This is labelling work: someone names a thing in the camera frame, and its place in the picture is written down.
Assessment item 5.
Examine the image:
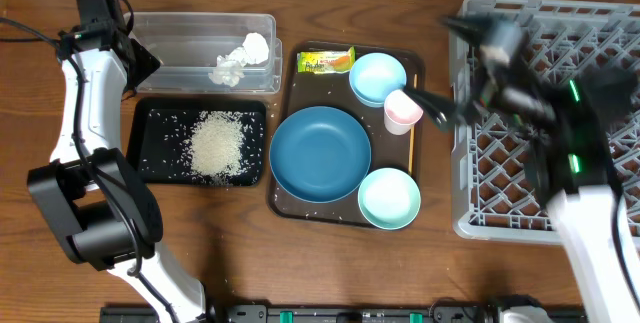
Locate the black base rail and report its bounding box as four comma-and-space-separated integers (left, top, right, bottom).
98, 304, 586, 323

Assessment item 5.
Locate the wooden chopstick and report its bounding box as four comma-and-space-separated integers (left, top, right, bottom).
408, 73, 419, 177

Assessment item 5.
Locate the grey dishwasher rack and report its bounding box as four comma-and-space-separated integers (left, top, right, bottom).
451, 0, 639, 245

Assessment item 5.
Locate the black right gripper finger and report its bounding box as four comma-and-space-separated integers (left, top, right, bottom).
442, 16, 488, 46
403, 86, 463, 131

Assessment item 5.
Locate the white tissue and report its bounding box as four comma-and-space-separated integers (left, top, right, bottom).
208, 32, 270, 87

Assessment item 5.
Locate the pink cup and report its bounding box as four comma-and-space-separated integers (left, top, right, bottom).
383, 89, 423, 135

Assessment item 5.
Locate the pile of white rice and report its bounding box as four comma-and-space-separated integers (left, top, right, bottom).
183, 111, 246, 186

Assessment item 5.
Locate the green yellow snack wrapper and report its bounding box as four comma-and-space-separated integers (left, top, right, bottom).
297, 47, 356, 75

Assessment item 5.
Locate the dark brown serving tray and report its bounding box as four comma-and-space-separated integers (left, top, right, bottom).
267, 62, 421, 228

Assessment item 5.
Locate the dark blue plate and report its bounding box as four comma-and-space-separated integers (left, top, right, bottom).
269, 106, 372, 204

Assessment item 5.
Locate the clear plastic bin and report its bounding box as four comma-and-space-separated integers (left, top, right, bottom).
124, 12, 283, 95

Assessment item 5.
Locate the mint green bowl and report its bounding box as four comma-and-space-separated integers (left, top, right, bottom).
357, 168, 421, 230

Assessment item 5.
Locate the light blue bowl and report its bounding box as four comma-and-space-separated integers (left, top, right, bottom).
349, 52, 407, 108

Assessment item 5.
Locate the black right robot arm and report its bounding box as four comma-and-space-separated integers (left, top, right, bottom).
405, 16, 639, 322

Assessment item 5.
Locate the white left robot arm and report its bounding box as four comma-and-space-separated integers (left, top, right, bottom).
27, 0, 208, 322

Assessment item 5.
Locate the black plastic tray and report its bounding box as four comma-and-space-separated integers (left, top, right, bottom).
127, 97, 266, 187

